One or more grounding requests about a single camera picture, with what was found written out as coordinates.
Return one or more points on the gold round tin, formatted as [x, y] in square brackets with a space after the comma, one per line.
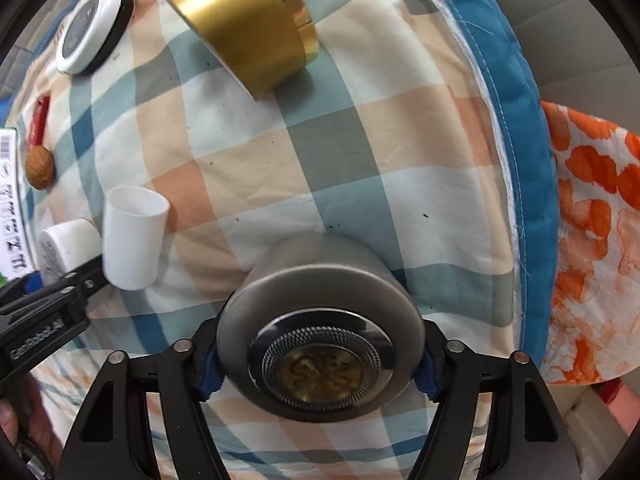
[260, 42]

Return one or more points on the brown walnut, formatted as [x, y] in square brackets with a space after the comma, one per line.
[40, 167]

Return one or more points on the silver metal round tin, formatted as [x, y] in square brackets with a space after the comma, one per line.
[320, 331]

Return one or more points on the white round black-lid jar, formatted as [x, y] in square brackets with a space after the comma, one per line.
[93, 32]

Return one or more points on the plaid checkered blanket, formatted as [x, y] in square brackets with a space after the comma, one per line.
[417, 130]

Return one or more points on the white plastic cylinder cup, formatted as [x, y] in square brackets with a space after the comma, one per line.
[133, 229]

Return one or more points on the orange white floral cloth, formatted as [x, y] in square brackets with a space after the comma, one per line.
[594, 322]

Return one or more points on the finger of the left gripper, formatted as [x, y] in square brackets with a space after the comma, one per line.
[88, 278]

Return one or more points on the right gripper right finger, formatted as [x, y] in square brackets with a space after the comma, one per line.
[525, 439]

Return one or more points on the person's hand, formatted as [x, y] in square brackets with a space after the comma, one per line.
[35, 422]

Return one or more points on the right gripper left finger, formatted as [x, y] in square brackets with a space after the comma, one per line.
[111, 436]

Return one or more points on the cardboard box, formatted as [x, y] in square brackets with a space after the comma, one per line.
[15, 259]

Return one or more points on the red lighter box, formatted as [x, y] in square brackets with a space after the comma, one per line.
[38, 122]

